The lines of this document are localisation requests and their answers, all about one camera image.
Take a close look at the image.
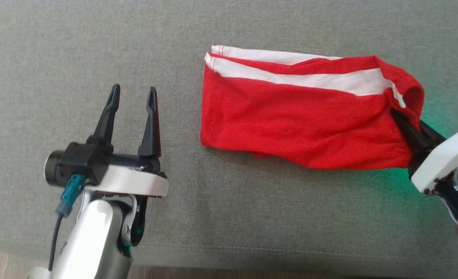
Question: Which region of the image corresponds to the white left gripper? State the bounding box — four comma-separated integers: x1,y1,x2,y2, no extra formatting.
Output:
85,84,169,198

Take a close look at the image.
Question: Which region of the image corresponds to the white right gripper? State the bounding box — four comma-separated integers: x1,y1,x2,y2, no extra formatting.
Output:
391,108,458,194

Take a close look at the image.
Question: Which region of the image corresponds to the red basketball jersey number 23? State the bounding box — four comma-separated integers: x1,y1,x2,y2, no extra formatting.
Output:
200,45,425,171

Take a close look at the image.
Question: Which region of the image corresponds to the large grey sofa seat cushion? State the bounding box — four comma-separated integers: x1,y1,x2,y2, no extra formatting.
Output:
0,0,458,278

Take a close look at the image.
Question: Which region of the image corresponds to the black cable with teal plug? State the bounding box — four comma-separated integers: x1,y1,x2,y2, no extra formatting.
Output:
48,174,86,272

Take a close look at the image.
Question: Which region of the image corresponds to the white cable label tag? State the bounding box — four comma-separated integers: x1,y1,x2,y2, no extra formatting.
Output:
27,267,52,279

